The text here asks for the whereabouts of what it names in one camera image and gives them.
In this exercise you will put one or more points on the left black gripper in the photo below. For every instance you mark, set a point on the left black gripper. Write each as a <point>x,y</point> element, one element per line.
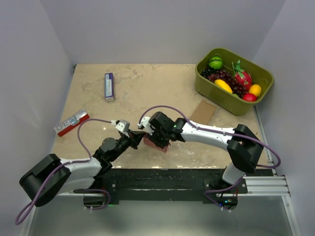
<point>136,136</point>

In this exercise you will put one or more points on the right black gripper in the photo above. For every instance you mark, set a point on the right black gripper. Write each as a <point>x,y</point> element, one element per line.
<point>159,143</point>

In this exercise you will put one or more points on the pink paper box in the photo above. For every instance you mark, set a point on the pink paper box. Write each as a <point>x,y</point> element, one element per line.
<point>149,143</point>

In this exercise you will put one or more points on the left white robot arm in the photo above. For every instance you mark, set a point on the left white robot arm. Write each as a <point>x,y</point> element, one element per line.
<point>53,175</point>

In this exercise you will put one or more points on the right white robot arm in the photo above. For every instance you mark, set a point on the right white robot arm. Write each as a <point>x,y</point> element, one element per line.
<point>239,142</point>

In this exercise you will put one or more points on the brown cardboard box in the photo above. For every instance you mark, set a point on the brown cardboard box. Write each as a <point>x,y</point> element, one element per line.
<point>203,113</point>

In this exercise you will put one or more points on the purple toothpaste box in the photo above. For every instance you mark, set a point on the purple toothpaste box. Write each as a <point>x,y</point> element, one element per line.
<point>109,87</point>

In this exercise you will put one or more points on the red white toothpaste box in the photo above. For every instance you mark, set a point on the red white toothpaste box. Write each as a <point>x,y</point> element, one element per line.
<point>70,123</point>

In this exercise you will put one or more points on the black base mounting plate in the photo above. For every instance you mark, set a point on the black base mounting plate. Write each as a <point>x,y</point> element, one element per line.
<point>200,185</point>

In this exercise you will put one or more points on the olive green plastic bin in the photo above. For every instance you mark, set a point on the olive green plastic bin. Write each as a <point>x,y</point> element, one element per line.
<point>226,100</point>

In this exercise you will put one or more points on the yellow toy mango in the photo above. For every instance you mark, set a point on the yellow toy mango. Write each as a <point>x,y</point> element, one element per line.
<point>223,85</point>

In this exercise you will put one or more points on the dark purple toy grapes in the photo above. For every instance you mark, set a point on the dark purple toy grapes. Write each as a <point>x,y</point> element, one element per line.
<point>213,74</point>

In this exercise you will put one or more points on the green toy watermelon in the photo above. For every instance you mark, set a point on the green toy watermelon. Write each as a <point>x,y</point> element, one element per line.
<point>216,63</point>

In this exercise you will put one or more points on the red toy apple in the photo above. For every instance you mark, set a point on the red toy apple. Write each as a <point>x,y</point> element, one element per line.
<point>249,97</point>

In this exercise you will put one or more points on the red toy dragon fruit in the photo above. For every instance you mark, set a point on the red toy dragon fruit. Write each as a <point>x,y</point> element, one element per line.
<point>241,75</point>

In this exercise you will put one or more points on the orange toy lemon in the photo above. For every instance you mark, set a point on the orange toy lemon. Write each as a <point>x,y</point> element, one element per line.
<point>255,90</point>

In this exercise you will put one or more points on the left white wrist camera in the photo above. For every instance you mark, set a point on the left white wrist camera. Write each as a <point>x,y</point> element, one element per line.
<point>122,126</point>

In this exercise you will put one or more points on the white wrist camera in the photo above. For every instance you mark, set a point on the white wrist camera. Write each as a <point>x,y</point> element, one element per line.
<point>122,126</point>
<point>144,124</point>

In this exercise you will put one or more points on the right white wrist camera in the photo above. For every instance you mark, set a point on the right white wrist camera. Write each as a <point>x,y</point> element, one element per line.
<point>144,124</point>

